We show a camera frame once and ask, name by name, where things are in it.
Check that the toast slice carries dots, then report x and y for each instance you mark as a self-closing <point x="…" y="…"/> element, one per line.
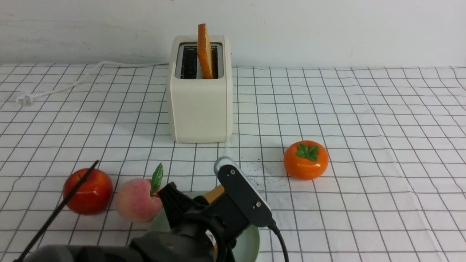
<point x="214" y="194"/>
<point x="204" y="52"/>

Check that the light green plate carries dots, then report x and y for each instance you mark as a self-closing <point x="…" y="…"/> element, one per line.
<point x="247" y="243"/>

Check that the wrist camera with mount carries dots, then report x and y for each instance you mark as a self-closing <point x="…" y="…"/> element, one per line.
<point x="244" y="194"/>

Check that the red apple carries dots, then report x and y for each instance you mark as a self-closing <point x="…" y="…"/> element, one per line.
<point x="94" y="194"/>

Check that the orange persimmon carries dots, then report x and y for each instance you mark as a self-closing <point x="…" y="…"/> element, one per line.
<point x="305" y="160"/>

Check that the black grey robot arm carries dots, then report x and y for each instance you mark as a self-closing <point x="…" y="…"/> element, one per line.
<point x="155" y="246"/>

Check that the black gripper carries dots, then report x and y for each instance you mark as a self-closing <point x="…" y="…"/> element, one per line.
<point x="215" y="226"/>

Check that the white grid tablecloth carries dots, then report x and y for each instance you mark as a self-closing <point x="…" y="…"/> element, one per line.
<point x="393" y="191"/>

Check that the pink peach with leaf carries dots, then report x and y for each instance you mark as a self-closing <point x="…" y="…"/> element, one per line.
<point x="137" y="200"/>

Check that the cream white toaster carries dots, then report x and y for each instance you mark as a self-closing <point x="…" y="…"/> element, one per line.
<point x="201" y="110"/>

